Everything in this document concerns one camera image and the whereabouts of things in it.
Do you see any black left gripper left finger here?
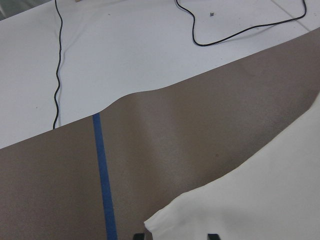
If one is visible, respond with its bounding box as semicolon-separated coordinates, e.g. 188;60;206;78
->
133;233;145;240

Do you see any black cable on white table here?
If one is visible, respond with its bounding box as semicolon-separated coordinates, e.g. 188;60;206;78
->
52;0;63;130

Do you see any cream long-sleeve Twinkle shirt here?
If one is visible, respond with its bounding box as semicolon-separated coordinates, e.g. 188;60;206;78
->
144;97;320;240

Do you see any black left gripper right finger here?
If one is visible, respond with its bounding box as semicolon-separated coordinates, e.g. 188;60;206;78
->
207;233;220;240

